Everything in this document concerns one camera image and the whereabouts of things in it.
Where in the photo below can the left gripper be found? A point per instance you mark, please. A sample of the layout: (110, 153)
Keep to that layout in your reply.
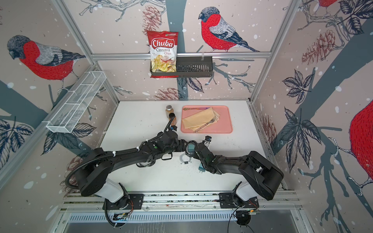
(181, 144)

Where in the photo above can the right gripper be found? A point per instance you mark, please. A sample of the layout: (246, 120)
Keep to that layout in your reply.
(195, 155)

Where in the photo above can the clear pouch black zipper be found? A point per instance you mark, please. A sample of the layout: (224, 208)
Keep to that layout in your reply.
(190, 148)

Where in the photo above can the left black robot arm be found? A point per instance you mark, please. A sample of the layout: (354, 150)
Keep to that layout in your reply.
(91, 176)

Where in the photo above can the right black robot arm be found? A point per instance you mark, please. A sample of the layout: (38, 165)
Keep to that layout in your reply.
(263, 176)

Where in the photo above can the orange pepper spice jar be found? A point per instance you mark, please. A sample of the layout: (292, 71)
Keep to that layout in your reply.
(172, 121)

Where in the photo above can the yellow folded napkin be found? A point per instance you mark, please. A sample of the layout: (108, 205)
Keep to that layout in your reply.
(193, 122)

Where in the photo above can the shichimi spice jar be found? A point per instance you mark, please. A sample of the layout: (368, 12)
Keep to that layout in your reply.
(169, 110)

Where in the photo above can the pink tray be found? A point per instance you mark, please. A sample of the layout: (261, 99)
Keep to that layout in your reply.
(222, 126)

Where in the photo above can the Chuba cassava chips bag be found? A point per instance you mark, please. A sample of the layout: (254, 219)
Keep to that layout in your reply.
(163, 51)

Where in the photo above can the pink handled fork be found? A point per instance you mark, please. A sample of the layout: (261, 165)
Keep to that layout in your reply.
(208, 123)

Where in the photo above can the pink handled spoon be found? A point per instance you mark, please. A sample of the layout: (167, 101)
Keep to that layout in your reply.
(200, 108)

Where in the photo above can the black wall basket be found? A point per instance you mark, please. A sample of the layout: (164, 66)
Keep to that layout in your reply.
(189, 67)

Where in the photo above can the white wire mesh shelf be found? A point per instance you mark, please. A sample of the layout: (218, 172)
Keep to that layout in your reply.
(69, 114)

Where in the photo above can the aluminium frame rail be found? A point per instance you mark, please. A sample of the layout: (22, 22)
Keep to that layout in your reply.
(214, 55)

